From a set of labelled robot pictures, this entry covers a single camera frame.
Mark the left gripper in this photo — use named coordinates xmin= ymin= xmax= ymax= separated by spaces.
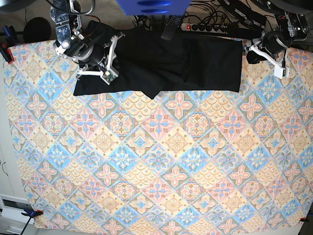
xmin=244 ymin=31 xmax=291 ymax=67

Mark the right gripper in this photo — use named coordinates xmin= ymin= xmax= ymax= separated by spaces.
xmin=72 ymin=33 xmax=125 ymax=79

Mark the black T-shirt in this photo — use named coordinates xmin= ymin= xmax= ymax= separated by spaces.
xmin=73 ymin=27 xmax=243 ymax=98

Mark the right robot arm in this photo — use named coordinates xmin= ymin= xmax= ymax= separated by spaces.
xmin=47 ymin=0 xmax=125 ymax=85

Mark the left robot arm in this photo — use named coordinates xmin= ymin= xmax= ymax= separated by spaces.
xmin=245 ymin=0 xmax=313 ymax=78

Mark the blue clamp top left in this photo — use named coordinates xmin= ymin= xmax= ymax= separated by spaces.
xmin=0 ymin=25 xmax=20 ymax=47

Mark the white power strip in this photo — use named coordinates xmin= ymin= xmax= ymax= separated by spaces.
xmin=180 ymin=23 xmax=226 ymax=34

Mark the orange black clamp left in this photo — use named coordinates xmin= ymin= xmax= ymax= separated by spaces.
xmin=0 ymin=43 xmax=14 ymax=64

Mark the patterned colourful tablecloth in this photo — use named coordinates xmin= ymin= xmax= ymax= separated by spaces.
xmin=4 ymin=41 xmax=313 ymax=235

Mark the white cabinet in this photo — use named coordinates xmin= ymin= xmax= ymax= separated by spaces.
xmin=0 ymin=58 xmax=37 ymax=235

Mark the blue orange clamp bottom left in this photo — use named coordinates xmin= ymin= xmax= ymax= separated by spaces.
xmin=21 ymin=209 xmax=44 ymax=218

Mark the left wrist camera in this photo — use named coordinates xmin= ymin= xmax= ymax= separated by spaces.
xmin=273 ymin=66 xmax=290 ymax=79

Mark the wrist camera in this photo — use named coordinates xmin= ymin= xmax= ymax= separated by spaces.
xmin=100 ymin=70 xmax=119 ymax=85
xmin=273 ymin=66 xmax=290 ymax=79

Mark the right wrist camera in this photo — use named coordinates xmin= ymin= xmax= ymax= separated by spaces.
xmin=100 ymin=70 xmax=119 ymax=85

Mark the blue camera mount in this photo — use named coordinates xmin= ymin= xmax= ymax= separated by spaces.
xmin=116 ymin=0 xmax=191 ymax=16

